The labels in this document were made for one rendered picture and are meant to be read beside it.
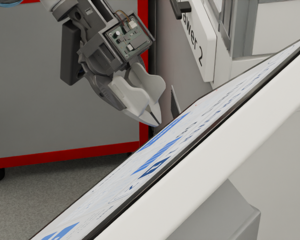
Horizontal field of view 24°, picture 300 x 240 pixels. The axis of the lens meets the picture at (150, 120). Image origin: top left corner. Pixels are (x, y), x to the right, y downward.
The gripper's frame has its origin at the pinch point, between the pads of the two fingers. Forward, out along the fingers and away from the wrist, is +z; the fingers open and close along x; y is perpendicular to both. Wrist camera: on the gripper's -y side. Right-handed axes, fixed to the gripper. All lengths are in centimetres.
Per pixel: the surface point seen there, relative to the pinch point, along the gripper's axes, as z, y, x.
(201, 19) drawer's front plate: -7.3, -17.4, 35.8
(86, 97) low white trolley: -9, -96, 54
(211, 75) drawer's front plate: 2.4, -20.9, 32.6
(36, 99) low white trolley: -17, -101, 42
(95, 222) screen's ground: 2.4, 22.2, -27.7
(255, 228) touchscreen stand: 17.7, 13.0, -6.2
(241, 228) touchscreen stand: 16.0, 14.2, -8.8
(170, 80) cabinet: 1, -65, 59
